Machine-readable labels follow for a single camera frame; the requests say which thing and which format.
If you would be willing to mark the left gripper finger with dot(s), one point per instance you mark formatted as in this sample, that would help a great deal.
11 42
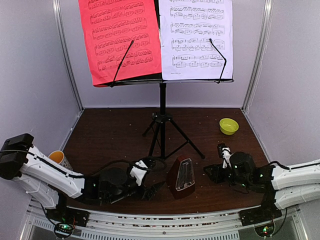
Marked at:
150 192
148 163

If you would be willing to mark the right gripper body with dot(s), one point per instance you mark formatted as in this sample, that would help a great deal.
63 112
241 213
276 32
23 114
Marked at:
221 179

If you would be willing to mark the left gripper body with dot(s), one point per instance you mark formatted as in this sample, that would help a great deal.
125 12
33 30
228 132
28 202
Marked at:
114 199

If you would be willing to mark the brown wooden metronome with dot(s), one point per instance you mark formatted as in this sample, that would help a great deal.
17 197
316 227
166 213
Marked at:
181 178

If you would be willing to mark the black music stand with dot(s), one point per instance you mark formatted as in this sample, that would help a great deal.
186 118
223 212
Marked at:
160 119

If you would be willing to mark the yellow-green bowl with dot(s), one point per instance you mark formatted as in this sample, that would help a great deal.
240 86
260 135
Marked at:
228 126

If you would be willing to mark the white sheet music page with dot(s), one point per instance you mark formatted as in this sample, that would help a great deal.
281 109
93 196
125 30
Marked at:
196 39

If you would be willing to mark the red sheet music page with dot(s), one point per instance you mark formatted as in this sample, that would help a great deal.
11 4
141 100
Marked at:
121 39

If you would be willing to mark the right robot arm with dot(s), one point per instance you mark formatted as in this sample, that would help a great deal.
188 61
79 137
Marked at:
282 186

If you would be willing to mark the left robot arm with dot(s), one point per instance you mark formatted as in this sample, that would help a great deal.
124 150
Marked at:
48 182

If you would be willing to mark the patterned white mug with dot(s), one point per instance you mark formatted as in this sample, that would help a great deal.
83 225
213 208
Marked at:
59 157

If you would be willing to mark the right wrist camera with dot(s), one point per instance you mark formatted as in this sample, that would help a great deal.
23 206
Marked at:
224 153

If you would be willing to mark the aluminium front frame rail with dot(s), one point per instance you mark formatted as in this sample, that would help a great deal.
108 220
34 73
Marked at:
219 225

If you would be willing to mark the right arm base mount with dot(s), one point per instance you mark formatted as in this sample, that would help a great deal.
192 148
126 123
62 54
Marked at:
263 216

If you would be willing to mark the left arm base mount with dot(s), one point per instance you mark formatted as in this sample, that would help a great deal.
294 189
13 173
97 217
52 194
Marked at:
65 219

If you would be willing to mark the left aluminium corner post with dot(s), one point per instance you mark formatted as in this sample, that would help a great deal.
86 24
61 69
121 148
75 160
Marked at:
67 61

